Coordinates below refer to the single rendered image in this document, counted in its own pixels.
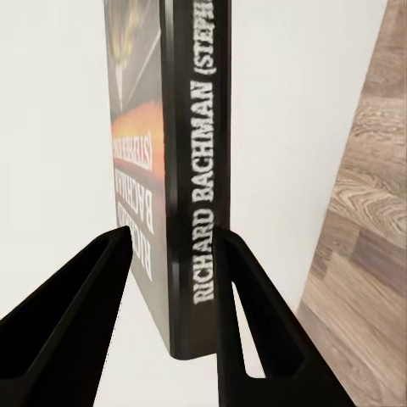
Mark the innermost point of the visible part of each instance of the hardback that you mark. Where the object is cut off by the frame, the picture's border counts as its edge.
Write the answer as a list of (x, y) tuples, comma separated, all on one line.
[(169, 72)]

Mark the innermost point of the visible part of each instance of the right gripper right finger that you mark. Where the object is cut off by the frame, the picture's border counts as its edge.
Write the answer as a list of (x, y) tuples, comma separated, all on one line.
[(296, 375)]

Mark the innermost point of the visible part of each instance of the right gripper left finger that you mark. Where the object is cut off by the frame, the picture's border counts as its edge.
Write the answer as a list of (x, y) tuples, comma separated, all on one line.
[(53, 345)]

